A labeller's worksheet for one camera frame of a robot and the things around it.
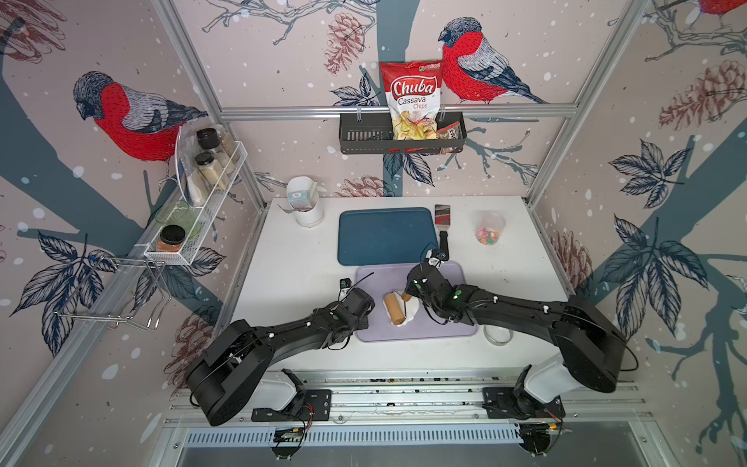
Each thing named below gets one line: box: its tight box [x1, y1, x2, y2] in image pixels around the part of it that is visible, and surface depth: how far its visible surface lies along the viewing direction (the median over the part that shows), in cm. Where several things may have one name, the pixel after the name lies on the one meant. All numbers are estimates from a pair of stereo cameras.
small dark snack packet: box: [435, 121, 463, 141], surface depth 89 cm
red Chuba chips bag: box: [379, 60, 443, 142], surface depth 83 cm
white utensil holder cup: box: [286, 175, 324, 228], surface depth 109 cm
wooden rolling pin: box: [384, 291, 413, 325], surface depth 89 cm
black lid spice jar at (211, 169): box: [194, 150, 227, 191], surface depth 78 cm
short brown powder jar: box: [156, 224, 186, 252], surface depth 61 cm
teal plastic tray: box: [337, 207, 438, 266], surface depth 113 cm
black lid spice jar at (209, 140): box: [196, 127, 221, 156], surface depth 81 cm
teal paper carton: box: [287, 189, 313, 210], surface depth 108 cm
